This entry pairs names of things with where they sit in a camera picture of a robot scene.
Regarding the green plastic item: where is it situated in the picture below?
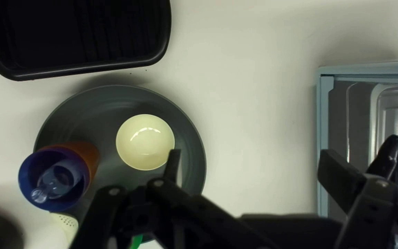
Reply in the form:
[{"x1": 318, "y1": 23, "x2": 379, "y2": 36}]
[{"x1": 130, "y1": 232, "x2": 145, "y2": 249}]

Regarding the small clear plastic item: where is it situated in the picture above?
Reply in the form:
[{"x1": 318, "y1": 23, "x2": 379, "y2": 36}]
[{"x1": 29, "y1": 164, "x2": 83, "y2": 206}]

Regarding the white slotted piece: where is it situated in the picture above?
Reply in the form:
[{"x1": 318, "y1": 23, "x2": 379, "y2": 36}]
[{"x1": 50, "y1": 213, "x2": 80, "y2": 246}]

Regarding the light blue toaster oven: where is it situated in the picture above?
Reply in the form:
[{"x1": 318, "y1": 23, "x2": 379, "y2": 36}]
[{"x1": 315, "y1": 59, "x2": 398, "y2": 218}]

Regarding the black ribbed tray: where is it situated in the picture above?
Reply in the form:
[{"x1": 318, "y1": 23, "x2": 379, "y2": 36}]
[{"x1": 0, "y1": 0, "x2": 173, "y2": 83}]

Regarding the grey round plate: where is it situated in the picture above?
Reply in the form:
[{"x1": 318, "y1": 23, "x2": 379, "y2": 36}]
[{"x1": 32, "y1": 83, "x2": 209, "y2": 218}]

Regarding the white bowl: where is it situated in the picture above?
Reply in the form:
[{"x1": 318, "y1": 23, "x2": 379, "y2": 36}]
[{"x1": 115, "y1": 113, "x2": 177, "y2": 173}]

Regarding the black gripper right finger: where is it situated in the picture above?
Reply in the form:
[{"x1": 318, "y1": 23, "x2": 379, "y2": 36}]
[{"x1": 317, "y1": 134, "x2": 398, "y2": 249}]

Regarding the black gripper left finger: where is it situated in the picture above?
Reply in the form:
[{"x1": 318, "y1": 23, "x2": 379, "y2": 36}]
[{"x1": 69, "y1": 148, "x2": 274, "y2": 249}]

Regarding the orange cup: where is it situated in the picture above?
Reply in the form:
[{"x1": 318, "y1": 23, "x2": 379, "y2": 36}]
[{"x1": 46, "y1": 140, "x2": 103, "y2": 182}]

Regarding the blue cup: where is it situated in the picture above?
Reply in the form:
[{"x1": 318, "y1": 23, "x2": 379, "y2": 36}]
[{"x1": 17, "y1": 145, "x2": 92, "y2": 214}]

